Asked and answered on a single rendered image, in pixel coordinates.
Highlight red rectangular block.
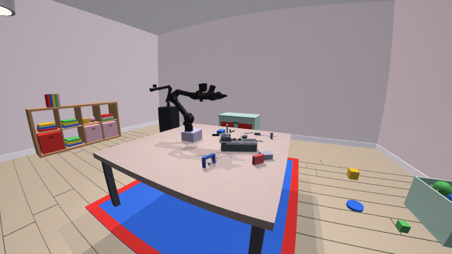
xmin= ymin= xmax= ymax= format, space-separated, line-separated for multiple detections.
xmin=252 ymin=153 xmax=265 ymax=166

